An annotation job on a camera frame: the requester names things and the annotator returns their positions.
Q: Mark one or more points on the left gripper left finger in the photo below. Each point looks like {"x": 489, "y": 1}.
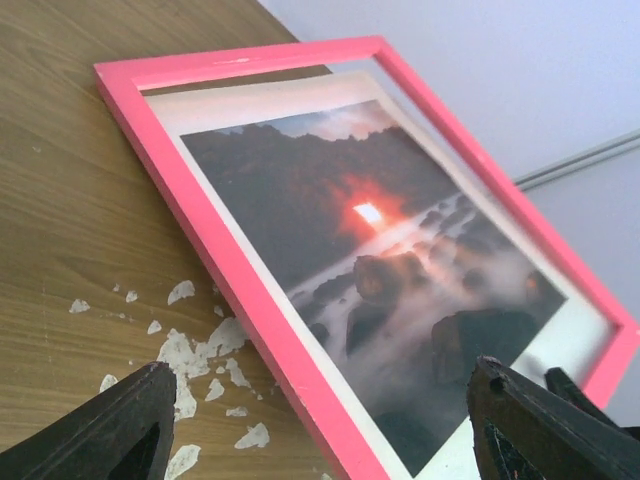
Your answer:
{"x": 125, "y": 432}

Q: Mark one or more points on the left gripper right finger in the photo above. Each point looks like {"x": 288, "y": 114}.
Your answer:
{"x": 523, "y": 431}

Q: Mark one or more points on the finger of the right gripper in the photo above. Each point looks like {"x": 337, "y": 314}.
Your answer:
{"x": 561, "y": 385}

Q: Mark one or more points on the pink picture frame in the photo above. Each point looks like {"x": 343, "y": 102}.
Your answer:
{"x": 124, "y": 86}

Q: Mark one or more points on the sunset landscape photo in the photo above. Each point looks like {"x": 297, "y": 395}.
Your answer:
{"x": 391, "y": 264}

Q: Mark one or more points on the broken glass shards pile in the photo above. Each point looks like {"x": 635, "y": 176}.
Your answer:
{"x": 114, "y": 329}

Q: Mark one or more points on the right vertical aluminium post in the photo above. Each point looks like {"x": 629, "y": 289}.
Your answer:
{"x": 609, "y": 150}

